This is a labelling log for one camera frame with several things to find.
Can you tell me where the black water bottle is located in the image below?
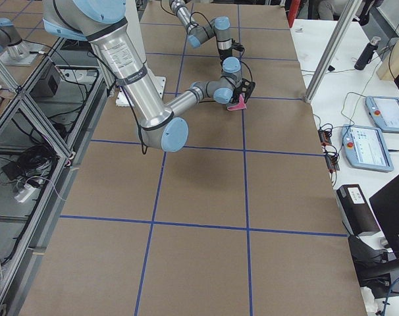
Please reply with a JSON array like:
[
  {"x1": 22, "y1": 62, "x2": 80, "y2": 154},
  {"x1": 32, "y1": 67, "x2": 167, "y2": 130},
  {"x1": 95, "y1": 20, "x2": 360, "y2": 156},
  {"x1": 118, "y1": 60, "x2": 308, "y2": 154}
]
[{"x1": 354, "y1": 36, "x2": 381, "y2": 70}]

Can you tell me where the far teach pendant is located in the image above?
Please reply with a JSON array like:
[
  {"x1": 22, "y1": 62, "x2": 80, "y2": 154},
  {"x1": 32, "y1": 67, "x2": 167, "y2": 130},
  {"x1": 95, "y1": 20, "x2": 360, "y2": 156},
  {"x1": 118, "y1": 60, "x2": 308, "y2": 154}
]
[{"x1": 365, "y1": 96, "x2": 399, "y2": 134}]

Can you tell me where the teach pendant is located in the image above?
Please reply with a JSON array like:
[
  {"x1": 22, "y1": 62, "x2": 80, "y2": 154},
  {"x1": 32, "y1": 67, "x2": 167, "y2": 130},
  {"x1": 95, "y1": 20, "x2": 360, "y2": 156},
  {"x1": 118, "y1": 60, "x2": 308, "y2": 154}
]
[
  {"x1": 341, "y1": 124, "x2": 394, "y2": 172},
  {"x1": 365, "y1": 96, "x2": 399, "y2": 134}
]

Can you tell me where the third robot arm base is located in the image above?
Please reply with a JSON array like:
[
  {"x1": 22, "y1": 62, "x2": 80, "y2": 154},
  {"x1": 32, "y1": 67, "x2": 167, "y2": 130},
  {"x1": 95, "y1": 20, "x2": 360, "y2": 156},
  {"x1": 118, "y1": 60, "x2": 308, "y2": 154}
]
[{"x1": 0, "y1": 18, "x2": 36, "y2": 66}]

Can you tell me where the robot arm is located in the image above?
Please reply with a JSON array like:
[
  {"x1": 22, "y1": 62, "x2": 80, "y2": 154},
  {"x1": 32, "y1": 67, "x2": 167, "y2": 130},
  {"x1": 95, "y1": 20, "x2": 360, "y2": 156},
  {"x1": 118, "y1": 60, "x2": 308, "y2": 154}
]
[
  {"x1": 43, "y1": 1, "x2": 255, "y2": 152},
  {"x1": 169, "y1": 0, "x2": 245, "y2": 62}
]

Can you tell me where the black monitor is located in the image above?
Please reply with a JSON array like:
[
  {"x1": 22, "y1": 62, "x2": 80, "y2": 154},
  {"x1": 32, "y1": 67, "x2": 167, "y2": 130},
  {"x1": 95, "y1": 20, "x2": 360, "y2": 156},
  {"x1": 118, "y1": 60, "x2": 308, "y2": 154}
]
[{"x1": 369, "y1": 174, "x2": 399, "y2": 256}]

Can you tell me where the pink towel with grey back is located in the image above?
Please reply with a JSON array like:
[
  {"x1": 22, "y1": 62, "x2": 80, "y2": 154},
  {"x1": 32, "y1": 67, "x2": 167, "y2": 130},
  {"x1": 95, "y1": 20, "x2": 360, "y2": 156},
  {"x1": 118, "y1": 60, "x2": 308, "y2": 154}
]
[{"x1": 226, "y1": 94, "x2": 247, "y2": 111}]

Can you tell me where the aluminium frame post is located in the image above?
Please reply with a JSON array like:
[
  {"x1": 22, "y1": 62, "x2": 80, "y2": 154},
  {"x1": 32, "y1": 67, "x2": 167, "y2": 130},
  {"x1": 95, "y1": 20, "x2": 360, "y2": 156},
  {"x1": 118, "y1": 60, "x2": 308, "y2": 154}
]
[{"x1": 304, "y1": 0, "x2": 361, "y2": 103}]

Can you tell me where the white power strip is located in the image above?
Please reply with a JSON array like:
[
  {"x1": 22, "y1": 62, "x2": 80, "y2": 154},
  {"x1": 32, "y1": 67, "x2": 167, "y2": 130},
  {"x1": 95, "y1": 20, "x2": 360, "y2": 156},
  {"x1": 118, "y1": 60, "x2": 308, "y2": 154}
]
[{"x1": 14, "y1": 184, "x2": 36, "y2": 203}]

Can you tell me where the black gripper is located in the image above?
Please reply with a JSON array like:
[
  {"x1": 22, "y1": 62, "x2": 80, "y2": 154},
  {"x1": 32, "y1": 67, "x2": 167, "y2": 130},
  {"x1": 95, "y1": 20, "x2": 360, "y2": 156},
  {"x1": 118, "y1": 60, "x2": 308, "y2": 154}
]
[{"x1": 229, "y1": 78, "x2": 254, "y2": 104}]

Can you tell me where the near teach pendant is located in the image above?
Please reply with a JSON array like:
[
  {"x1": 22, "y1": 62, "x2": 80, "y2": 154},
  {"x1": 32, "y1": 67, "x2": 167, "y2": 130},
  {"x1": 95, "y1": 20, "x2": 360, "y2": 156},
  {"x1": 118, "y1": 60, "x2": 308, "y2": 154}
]
[{"x1": 341, "y1": 124, "x2": 394, "y2": 172}]

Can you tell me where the black box with label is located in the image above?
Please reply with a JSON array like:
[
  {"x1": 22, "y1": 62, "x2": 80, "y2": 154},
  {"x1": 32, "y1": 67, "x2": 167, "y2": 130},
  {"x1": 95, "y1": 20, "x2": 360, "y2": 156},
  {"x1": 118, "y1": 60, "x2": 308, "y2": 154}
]
[{"x1": 336, "y1": 184, "x2": 381, "y2": 236}]

